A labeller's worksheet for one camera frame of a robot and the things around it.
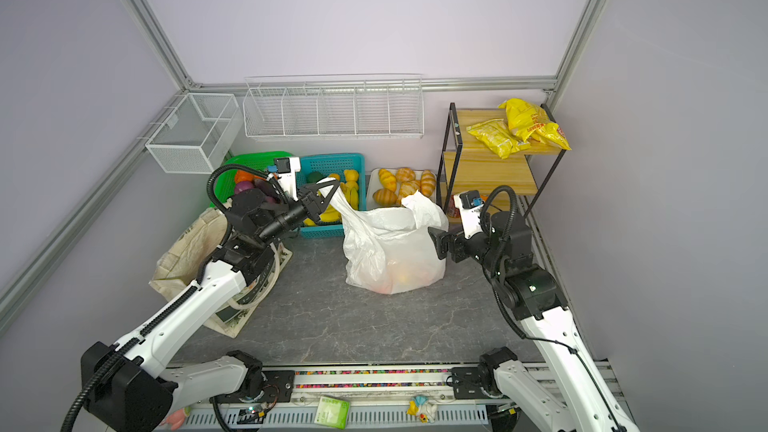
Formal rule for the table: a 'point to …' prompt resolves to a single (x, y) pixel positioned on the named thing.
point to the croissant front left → (384, 197)
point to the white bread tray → (375, 183)
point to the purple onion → (243, 185)
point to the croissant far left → (387, 179)
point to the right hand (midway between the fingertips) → (449, 223)
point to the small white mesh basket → (198, 134)
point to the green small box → (333, 412)
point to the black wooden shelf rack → (472, 165)
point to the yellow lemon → (351, 175)
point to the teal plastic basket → (332, 166)
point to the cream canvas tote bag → (178, 265)
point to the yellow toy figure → (421, 407)
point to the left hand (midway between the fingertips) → (339, 187)
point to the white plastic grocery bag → (389, 250)
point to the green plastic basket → (224, 186)
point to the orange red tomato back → (244, 176)
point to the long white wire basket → (335, 106)
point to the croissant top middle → (405, 174)
